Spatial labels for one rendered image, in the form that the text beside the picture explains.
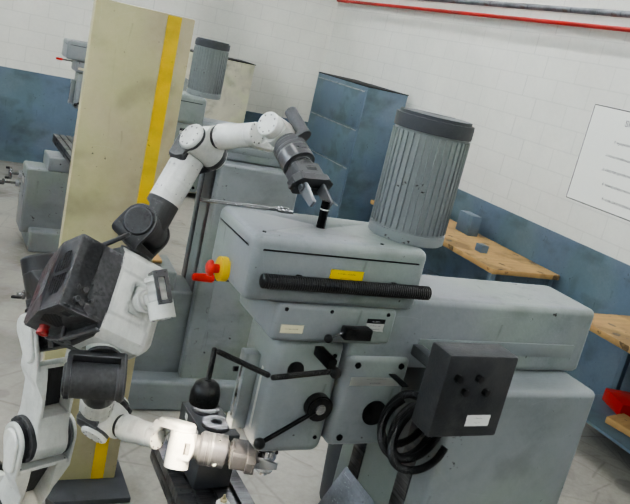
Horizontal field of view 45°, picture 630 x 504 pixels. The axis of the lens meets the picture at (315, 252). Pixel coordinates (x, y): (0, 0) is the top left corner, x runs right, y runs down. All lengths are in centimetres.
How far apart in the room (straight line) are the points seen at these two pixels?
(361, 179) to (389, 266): 742
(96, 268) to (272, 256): 50
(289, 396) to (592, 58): 582
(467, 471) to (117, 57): 220
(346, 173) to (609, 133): 338
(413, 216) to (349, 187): 732
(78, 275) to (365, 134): 739
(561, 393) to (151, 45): 219
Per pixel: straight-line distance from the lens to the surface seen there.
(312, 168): 194
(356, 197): 930
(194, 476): 249
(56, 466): 257
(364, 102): 909
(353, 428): 204
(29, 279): 235
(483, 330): 214
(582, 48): 748
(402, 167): 191
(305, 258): 175
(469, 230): 769
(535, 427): 225
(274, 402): 192
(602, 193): 696
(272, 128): 198
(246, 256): 172
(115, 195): 353
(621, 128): 695
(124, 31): 342
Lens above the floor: 231
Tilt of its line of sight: 15 degrees down
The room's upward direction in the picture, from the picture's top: 13 degrees clockwise
